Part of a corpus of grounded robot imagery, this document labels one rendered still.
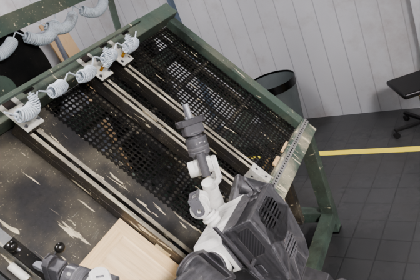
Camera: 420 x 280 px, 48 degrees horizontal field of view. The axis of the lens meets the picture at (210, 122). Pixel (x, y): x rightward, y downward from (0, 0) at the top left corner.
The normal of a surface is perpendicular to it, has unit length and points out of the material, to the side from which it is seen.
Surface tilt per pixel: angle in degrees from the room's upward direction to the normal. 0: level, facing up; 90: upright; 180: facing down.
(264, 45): 90
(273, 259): 90
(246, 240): 90
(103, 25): 90
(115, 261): 53
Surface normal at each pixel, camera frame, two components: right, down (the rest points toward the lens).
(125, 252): 0.47, -0.63
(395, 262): -0.34, -0.87
